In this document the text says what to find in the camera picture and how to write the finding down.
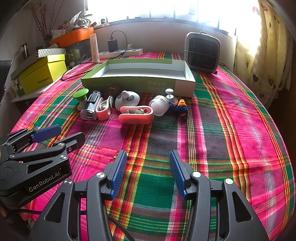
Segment blue cord with orange bead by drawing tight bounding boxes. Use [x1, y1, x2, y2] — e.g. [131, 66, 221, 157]
[170, 99, 188, 120]

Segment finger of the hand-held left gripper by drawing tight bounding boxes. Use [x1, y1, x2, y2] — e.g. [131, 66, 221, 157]
[0, 125, 61, 151]
[7, 132, 85, 175]

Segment orange box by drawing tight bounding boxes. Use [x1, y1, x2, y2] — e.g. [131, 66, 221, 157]
[50, 27, 94, 48]

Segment pile of bags and papers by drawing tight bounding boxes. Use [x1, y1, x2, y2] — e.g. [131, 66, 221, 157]
[53, 10, 97, 40]

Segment cream tube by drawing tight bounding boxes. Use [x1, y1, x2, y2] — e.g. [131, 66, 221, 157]
[90, 33, 100, 63]

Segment white power strip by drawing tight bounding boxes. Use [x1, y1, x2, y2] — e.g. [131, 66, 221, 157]
[99, 48, 143, 59]

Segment white round ribbed cap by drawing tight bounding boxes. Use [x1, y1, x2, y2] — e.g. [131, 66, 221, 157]
[149, 95, 170, 116]

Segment green mushroom-shaped cap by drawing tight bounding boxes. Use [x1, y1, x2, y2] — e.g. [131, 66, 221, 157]
[73, 88, 90, 110]

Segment small pink clip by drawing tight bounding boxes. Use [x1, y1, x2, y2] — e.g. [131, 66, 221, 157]
[96, 96, 114, 120]

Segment green striped box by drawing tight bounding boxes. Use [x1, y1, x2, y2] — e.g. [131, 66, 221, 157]
[10, 48, 66, 79]

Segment black cable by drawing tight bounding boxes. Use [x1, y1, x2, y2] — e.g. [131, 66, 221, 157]
[61, 31, 128, 81]

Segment grey space heater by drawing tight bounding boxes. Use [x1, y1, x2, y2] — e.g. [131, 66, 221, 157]
[184, 32, 221, 74]

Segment pink green plaid blanket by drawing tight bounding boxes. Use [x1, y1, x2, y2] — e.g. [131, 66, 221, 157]
[11, 51, 294, 241]

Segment cream heart-print curtain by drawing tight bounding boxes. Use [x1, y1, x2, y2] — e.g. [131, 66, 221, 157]
[233, 0, 292, 109]

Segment large pink clip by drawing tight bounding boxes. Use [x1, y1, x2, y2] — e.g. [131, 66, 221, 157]
[119, 105, 154, 125]

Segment black and clear flashlight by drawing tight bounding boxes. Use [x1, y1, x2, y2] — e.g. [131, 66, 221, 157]
[80, 91, 103, 120]

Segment white knob suction hook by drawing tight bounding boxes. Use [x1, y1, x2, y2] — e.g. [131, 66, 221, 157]
[165, 88, 178, 107]

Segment green and white cardboard box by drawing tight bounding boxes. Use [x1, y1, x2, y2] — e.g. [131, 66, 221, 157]
[81, 58, 196, 97]

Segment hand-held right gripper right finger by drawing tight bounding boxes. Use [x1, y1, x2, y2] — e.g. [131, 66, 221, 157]
[169, 150, 270, 241]

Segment glass tank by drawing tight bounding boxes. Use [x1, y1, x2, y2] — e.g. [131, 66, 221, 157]
[62, 39, 93, 67]

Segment yellow box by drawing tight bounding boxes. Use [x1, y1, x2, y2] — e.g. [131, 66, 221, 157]
[19, 55, 67, 95]

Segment dried branches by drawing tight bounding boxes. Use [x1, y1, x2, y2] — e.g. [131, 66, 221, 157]
[31, 2, 51, 47]

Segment dark device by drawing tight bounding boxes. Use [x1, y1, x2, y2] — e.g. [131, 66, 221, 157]
[0, 60, 13, 93]

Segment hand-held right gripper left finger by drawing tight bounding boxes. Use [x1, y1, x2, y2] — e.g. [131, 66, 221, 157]
[27, 150, 128, 241]

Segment white round panda device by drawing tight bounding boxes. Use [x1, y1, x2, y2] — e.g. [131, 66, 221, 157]
[115, 90, 141, 111]

